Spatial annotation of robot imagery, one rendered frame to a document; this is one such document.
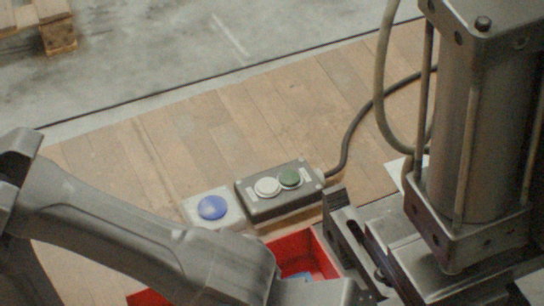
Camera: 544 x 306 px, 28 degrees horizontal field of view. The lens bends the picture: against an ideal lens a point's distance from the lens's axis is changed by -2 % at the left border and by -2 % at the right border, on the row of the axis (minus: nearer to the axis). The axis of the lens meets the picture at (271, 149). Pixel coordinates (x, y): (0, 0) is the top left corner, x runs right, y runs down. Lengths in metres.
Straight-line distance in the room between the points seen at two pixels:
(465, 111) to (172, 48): 2.23
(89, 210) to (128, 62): 2.11
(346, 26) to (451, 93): 2.23
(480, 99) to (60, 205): 0.36
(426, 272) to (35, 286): 0.38
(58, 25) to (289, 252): 1.77
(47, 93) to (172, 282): 2.07
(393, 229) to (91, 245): 0.34
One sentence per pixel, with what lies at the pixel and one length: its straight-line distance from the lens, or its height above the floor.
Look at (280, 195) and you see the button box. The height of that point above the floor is 0.93.
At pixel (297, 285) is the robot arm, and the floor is 1.21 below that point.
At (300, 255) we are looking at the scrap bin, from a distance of 1.41.
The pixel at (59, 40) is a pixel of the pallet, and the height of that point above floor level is 0.05.
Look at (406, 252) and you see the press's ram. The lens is 1.07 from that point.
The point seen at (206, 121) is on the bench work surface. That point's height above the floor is 0.90.
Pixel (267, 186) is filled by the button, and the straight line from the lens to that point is 1.44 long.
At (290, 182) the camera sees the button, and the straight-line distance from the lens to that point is 1.45.
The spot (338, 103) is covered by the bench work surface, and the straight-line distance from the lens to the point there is 1.60.
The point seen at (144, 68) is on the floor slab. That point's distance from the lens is 3.02.
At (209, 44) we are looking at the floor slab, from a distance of 3.06.
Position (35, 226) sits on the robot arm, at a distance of 0.95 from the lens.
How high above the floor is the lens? 2.03
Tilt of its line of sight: 47 degrees down
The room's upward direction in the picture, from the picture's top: 3 degrees counter-clockwise
